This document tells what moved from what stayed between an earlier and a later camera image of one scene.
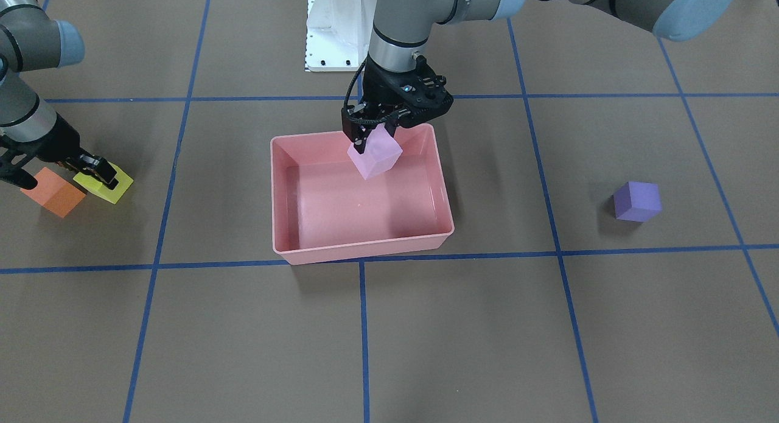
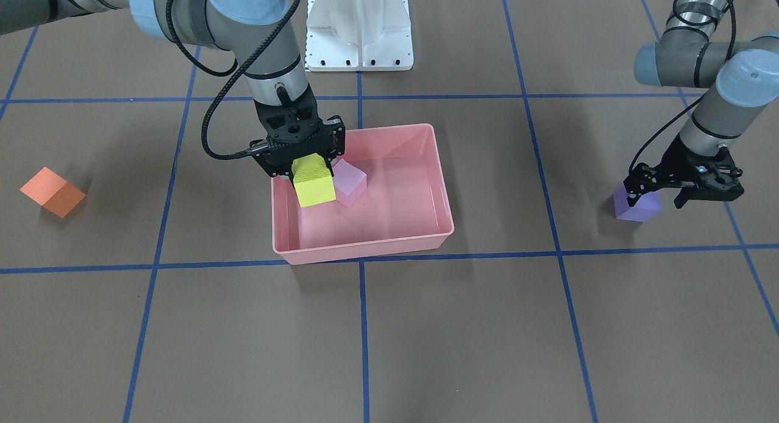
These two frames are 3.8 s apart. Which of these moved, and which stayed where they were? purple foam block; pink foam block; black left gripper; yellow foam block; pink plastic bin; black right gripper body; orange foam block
Moved: pink foam block; black left gripper; black right gripper body; yellow foam block
Stayed: orange foam block; purple foam block; pink plastic bin
